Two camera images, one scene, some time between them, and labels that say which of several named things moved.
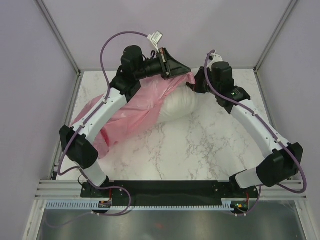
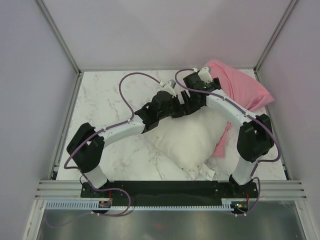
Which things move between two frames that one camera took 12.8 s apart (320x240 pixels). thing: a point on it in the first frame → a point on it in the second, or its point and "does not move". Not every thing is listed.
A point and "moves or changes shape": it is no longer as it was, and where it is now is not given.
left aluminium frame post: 53,28 does not move
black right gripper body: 200,85 → 217,82
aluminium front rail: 61,189 does not move
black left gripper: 170,67 → 181,108
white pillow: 181,102 moves or changes shape
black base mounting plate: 168,193 does not move
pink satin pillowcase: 145,99 → 239,88
